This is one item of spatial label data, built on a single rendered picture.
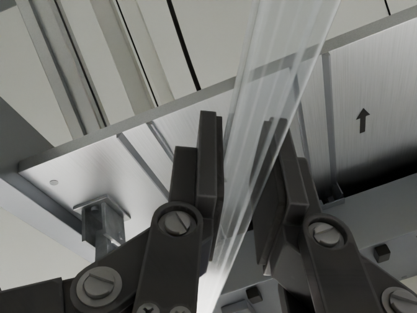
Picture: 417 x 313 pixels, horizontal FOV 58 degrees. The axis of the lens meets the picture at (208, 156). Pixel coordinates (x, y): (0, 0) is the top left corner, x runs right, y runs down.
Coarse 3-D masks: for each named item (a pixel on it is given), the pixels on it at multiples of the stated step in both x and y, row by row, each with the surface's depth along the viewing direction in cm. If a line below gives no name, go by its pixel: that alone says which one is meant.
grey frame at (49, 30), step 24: (24, 0) 45; (48, 0) 45; (48, 24) 45; (48, 48) 46; (72, 48) 47; (48, 72) 46; (72, 72) 46; (72, 96) 47; (96, 96) 49; (72, 120) 47; (96, 120) 46
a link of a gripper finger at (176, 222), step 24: (168, 216) 9; (192, 216) 9; (168, 240) 8; (192, 240) 8; (144, 264) 8; (168, 264) 8; (192, 264) 8; (144, 288) 7; (168, 288) 7; (192, 288) 8; (144, 312) 7; (168, 312) 7; (192, 312) 7
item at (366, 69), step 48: (336, 48) 21; (384, 48) 22; (192, 96) 23; (336, 96) 25; (384, 96) 26; (96, 144) 23; (144, 144) 24; (192, 144) 25; (336, 144) 29; (384, 144) 30; (48, 192) 26; (96, 192) 27; (144, 192) 28
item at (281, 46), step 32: (256, 0) 7; (288, 0) 6; (320, 0) 6; (256, 32) 7; (288, 32) 7; (320, 32) 7; (256, 64) 8; (288, 64) 8; (256, 96) 8; (288, 96) 8; (256, 128) 9; (288, 128) 9; (224, 160) 10; (256, 160) 10; (224, 192) 11; (256, 192) 11; (224, 224) 13; (224, 256) 15
